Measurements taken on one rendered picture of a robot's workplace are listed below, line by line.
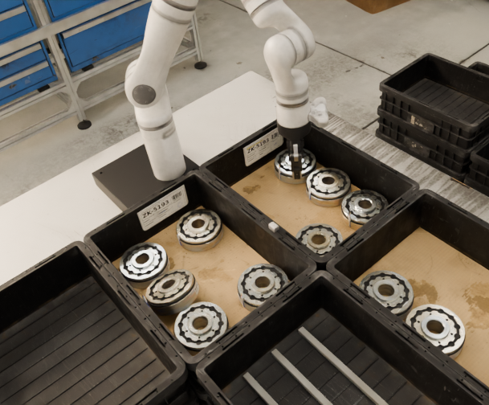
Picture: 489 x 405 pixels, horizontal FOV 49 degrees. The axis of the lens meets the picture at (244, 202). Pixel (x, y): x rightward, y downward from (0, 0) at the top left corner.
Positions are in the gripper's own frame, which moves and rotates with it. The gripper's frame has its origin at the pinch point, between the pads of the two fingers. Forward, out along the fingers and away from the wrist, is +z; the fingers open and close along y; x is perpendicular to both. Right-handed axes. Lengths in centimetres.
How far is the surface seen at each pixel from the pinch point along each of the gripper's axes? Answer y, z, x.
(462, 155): -46, 41, 57
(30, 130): -125, 72, -138
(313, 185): 6.1, 1.0, 3.7
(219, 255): 23.5, 3.9, -17.8
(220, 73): -189, 87, -43
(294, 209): 10.6, 4.0, -1.1
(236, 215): 18.4, -3.1, -13.4
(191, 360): 54, -6, -19
